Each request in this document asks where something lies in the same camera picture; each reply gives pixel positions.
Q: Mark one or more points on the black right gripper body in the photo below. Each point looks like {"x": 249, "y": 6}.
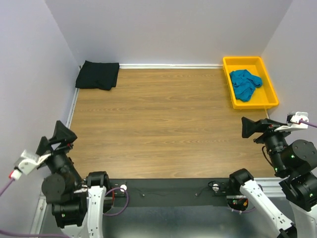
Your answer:
{"x": 272, "y": 140}

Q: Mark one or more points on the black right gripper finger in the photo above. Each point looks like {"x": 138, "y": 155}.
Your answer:
{"x": 249, "y": 127}
{"x": 271, "y": 123}

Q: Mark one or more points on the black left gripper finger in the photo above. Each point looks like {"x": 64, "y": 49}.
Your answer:
{"x": 44, "y": 147}
{"x": 62, "y": 137}

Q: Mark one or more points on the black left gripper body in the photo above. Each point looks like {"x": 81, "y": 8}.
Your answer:
{"x": 59, "y": 155}

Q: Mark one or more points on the black t shirt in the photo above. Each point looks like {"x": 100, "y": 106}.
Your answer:
{"x": 97, "y": 75}

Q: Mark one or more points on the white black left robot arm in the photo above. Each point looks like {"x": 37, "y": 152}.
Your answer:
{"x": 77, "y": 203}

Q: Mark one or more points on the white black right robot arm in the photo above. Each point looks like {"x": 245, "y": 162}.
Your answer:
{"x": 293, "y": 163}

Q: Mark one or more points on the yellow plastic bin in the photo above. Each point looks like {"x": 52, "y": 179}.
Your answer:
{"x": 264, "y": 97}

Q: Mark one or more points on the teal t shirt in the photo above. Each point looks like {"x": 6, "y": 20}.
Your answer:
{"x": 244, "y": 84}

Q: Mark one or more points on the aluminium left side rail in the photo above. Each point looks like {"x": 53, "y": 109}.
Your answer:
{"x": 72, "y": 108}

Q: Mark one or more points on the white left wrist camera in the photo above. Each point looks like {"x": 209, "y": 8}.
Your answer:
{"x": 27, "y": 162}

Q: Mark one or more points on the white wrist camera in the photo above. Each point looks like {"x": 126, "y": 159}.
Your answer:
{"x": 295, "y": 121}
{"x": 27, "y": 162}

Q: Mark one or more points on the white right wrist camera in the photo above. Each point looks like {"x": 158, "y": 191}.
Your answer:
{"x": 295, "y": 121}

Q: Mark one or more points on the aluminium front frame rail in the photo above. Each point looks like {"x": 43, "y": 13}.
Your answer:
{"x": 271, "y": 187}

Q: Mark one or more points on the black mounting base plate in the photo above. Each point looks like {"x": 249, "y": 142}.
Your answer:
{"x": 173, "y": 192}

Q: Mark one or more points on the aluminium back edge rail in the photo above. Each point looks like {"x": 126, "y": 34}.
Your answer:
{"x": 170, "y": 66}

